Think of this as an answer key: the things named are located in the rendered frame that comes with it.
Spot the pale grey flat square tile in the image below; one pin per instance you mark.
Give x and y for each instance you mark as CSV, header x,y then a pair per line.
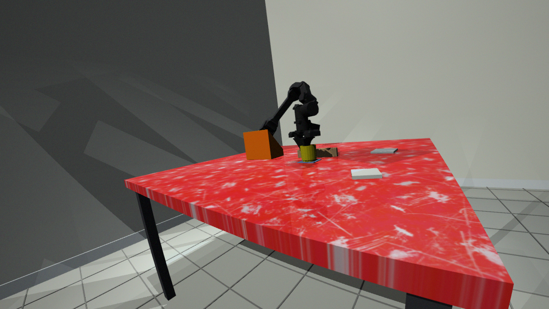
x,y
383,151

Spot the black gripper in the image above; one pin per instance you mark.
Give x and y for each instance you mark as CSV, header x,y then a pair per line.
x,y
303,130

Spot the tan flat bar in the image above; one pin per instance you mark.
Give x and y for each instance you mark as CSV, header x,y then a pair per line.
x,y
323,152

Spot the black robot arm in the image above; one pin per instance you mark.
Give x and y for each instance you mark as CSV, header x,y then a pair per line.
x,y
297,91

